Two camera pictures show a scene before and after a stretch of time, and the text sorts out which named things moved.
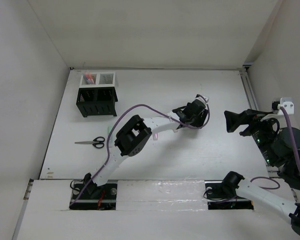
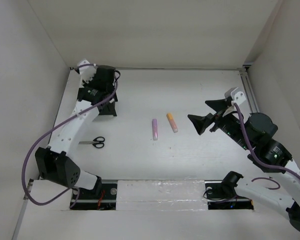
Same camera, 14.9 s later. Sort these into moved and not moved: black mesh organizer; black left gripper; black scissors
Moved: black left gripper
Not moved: black scissors; black mesh organizer
